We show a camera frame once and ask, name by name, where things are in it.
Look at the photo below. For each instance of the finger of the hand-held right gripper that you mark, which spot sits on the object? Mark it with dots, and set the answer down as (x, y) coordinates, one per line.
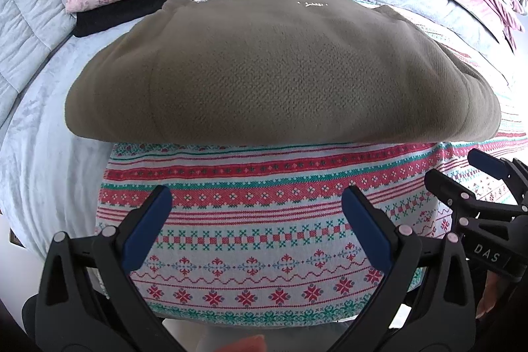
(489, 164)
(447, 185)

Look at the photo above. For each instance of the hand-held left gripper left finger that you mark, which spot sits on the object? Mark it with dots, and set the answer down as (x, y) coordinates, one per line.
(148, 228)

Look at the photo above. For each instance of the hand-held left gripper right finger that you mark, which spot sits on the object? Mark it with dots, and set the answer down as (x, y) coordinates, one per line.
(367, 228)

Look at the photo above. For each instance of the olive fleece-lined jacket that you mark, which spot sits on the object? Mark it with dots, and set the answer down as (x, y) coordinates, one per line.
(280, 75)

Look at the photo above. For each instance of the person's right hand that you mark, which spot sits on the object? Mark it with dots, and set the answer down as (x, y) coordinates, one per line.
(491, 294)

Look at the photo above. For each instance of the red green patterned blanket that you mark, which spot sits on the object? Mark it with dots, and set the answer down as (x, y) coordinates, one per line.
(264, 211)

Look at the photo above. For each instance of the white bed sheet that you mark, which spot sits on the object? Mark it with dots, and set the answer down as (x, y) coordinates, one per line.
(53, 150)

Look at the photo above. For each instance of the black folded cloth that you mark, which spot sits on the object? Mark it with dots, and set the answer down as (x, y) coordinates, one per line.
(107, 20)

